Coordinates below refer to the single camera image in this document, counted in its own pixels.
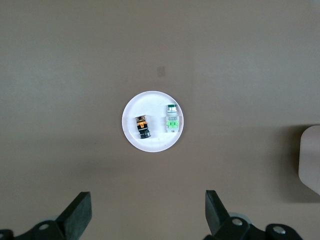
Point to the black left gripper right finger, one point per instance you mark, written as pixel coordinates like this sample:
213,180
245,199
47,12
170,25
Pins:
215,212

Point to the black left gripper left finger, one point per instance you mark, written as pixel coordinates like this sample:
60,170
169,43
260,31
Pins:
75,215

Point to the orange and black switch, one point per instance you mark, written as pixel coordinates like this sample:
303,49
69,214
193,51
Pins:
142,127

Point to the white lidded lunch box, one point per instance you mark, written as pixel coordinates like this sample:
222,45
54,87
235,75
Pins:
311,160

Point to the pink round plate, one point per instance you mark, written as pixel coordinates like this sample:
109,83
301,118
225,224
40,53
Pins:
150,107

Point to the green and white switch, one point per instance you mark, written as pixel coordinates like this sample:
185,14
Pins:
172,120

